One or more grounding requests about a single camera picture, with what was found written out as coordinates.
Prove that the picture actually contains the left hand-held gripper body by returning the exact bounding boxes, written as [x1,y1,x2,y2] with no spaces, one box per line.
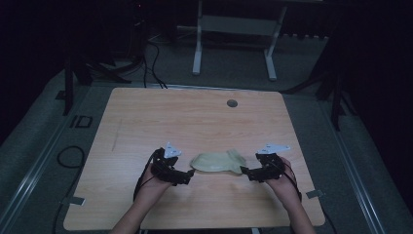
[150,141,188,187]

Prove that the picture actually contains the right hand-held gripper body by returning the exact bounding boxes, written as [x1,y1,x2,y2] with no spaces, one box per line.
[255,143,291,180]

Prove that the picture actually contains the beige sock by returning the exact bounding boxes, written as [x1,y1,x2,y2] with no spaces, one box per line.
[226,148,248,170]
[189,152,244,176]

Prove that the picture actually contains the person's left hand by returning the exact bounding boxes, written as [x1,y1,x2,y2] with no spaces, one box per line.
[137,168,173,201]

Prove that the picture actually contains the person's right hand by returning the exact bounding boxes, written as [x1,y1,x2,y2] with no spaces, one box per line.
[264,157,302,205]

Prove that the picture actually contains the grey tape piece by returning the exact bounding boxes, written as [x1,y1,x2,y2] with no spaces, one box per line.
[305,189,325,200]
[66,195,87,207]

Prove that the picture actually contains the black metal stand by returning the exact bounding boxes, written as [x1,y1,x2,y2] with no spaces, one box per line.
[282,64,358,132]
[62,55,132,117]

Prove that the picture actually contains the dark equipment rack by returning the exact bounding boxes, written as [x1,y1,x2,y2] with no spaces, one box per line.
[128,0,151,66]

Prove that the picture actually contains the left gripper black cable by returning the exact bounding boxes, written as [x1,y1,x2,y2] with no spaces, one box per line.
[132,151,158,203]

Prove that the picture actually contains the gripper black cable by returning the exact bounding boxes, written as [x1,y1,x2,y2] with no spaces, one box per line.
[132,151,158,203]
[276,161,339,234]

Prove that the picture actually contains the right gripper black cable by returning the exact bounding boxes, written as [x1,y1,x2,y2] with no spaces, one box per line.
[276,161,339,234]

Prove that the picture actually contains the metal floor rail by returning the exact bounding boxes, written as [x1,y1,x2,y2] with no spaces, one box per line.
[0,106,71,234]
[324,100,388,234]

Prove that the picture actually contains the black background cables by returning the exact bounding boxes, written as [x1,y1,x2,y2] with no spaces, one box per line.
[141,38,169,90]

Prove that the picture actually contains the black looped floor cable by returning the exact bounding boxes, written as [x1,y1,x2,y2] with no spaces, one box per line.
[52,145,87,234]

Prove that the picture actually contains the white desk frame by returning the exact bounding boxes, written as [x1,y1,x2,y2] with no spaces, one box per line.
[176,0,325,82]

